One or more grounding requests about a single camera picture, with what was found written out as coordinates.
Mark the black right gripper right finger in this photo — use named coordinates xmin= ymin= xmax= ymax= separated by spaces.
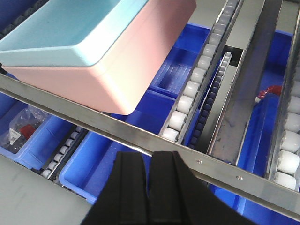
xmin=149 ymin=151 xmax=253 ymax=225

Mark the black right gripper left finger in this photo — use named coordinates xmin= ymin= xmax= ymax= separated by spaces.
xmin=81 ymin=152 xmax=148 ymax=225

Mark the pink plastic box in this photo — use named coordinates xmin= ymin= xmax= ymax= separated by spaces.
xmin=2 ymin=0 xmax=196 ymax=115

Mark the light blue plastic box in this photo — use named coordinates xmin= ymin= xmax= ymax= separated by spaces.
xmin=0 ymin=0 xmax=146 ymax=67

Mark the blue bin lower shelf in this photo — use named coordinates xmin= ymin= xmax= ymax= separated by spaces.
xmin=59 ymin=132 xmax=135 ymax=204

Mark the stainless steel shelf rack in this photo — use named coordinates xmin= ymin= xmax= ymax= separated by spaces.
xmin=0 ymin=0 xmax=300 ymax=225

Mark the white roller conveyor track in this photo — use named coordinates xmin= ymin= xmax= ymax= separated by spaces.
xmin=159 ymin=0 xmax=244 ymax=143

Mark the clear bag with red part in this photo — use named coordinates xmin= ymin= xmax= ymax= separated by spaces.
xmin=0 ymin=105 xmax=49 ymax=154

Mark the red item in bin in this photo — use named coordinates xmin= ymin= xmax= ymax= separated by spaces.
xmin=257 ymin=85 xmax=282 ymax=99

